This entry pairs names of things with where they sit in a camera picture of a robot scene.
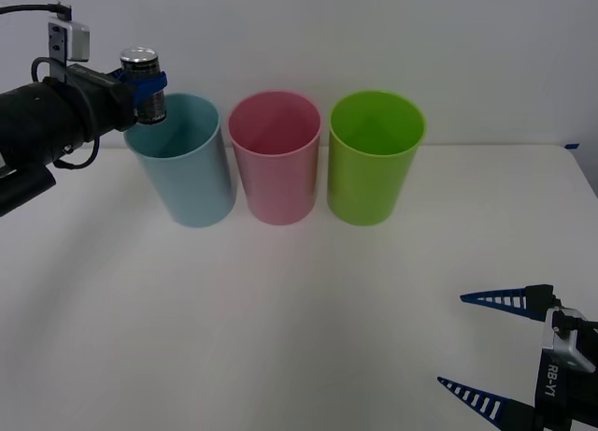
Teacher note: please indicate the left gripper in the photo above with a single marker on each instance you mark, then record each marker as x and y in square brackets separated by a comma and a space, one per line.
[103, 101]

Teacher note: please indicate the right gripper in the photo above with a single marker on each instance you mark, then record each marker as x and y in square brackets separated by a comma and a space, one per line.
[567, 398]

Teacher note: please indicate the pale blue plastic bin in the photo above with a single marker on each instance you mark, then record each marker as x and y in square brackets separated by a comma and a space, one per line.
[196, 188]

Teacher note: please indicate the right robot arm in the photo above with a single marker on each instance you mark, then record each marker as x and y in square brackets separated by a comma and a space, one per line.
[563, 344]

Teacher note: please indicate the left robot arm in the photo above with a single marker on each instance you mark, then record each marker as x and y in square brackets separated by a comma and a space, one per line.
[32, 118]

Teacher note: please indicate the pink plastic bin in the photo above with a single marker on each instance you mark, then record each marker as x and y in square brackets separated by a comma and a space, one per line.
[278, 188]

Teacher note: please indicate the black drink can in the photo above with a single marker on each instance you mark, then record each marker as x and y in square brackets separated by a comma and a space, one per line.
[147, 106]

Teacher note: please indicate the green plastic bin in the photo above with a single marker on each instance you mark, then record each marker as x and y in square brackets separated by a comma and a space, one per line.
[364, 188]

